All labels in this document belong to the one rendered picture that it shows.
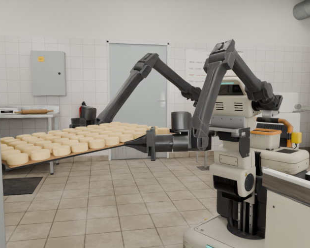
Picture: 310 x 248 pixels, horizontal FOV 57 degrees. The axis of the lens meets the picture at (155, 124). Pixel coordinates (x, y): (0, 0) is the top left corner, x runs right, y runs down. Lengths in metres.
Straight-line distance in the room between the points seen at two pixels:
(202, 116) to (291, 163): 0.96
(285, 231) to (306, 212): 0.11
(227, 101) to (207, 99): 0.65
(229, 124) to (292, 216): 0.77
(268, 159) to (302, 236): 0.93
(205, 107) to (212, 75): 0.15
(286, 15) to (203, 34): 1.72
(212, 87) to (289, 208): 0.47
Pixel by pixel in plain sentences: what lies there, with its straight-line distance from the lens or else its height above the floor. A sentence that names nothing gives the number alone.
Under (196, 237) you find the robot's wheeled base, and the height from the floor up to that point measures 0.26.
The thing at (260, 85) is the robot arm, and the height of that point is 1.21.
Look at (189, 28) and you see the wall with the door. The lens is 5.45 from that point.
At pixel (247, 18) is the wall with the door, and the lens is 5.94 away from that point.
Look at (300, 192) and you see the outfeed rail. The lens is 1.00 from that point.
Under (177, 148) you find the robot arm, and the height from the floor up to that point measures 1.00.
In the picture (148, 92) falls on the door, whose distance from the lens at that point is 5.17.
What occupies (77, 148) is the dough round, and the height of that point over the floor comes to 1.01.
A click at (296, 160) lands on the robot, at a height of 0.79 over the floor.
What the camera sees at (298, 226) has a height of 0.76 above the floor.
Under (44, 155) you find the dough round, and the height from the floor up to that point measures 1.00.
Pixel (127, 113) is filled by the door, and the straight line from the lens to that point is 5.12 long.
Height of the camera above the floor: 1.16
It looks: 6 degrees down
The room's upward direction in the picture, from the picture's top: straight up
